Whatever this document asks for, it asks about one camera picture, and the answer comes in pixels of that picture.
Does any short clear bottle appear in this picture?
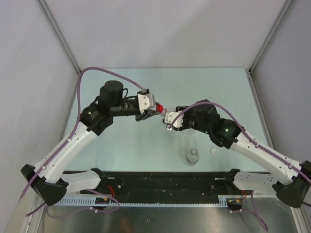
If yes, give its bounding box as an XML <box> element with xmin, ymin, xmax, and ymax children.
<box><xmin>186</xmin><ymin>149</ymin><xmax>200</xmax><ymax>165</ymax></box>

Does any white bottle cap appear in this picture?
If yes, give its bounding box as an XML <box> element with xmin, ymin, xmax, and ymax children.
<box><xmin>210</xmin><ymin>148</ymin><xmax>217</xmax><ymax>155</ymax></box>

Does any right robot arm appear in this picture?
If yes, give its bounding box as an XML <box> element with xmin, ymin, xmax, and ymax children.
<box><xmin>168</xmin><ymin>100</ymin><xmax>311</xmax><ymax>208</ymax></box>

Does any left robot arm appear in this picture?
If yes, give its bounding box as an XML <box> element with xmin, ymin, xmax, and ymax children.
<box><xmin>21</xmin><ymin>80</ymin><xmax>163</xmax><ymax>206</ymax></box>

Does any red bottle cap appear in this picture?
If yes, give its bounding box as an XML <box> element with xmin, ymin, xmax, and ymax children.
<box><xmin>156</xmin><ymin>104</ymin><xmax>163</xmax><ymax>112</ymax></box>

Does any clear bottle red label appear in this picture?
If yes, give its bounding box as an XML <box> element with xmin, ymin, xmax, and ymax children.
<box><xmin>161</xmin><ymin>106</ymin><xmax>176</xmax><ymax>117</ymax></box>

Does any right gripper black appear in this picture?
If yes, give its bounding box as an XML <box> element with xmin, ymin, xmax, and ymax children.
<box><xmin>173</xmin><ymin>106</ymin><xmax>211</xmax><ymax>135</ymax></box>

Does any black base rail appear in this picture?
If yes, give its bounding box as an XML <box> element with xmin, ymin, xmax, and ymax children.
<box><xmin>95</xmin><ymin>169</ymin><xmax>251</xmax><ymax>202</ymax></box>

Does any aluminium corner post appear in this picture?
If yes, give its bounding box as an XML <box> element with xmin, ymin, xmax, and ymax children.
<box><xmin>248</xmin><ymin>0</ymin><xmax>296</xmax><ymax>74</ymax></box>
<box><xmin>36</xmin><ymin>0</ymin><xmax>81</xmax><ymax>74</ymax></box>

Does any left aluminium corner post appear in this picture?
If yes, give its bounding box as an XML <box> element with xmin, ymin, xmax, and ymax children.
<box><xmin>36</xmin><ymin>0</ymin><xmax>81</xmax><ymax>74</ymax></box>

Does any slotted cable duct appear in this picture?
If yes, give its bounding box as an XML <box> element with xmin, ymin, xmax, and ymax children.
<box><xmin>56</xmin><ymin>195</ymin><xmax>233</xmax><ymax>207</ymax></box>

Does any right aluminium corner post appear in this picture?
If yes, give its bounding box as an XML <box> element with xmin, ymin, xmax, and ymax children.
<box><xmin>248</xmin><ymin>0</ymin><xmax>296</xmax><ymax>74</ymax></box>

